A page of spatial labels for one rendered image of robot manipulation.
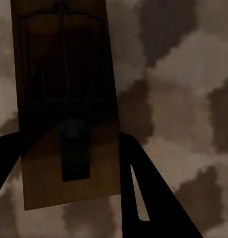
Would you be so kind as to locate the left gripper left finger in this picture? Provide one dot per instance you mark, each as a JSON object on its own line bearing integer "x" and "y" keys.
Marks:
{"x": 9, "y": 154}

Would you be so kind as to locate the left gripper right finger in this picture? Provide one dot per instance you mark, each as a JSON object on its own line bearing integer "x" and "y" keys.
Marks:
{"x": 167, "y": 217}

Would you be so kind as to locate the mousetrap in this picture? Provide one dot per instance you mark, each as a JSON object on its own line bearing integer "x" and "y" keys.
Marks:
{"x": 66, "y": 100}

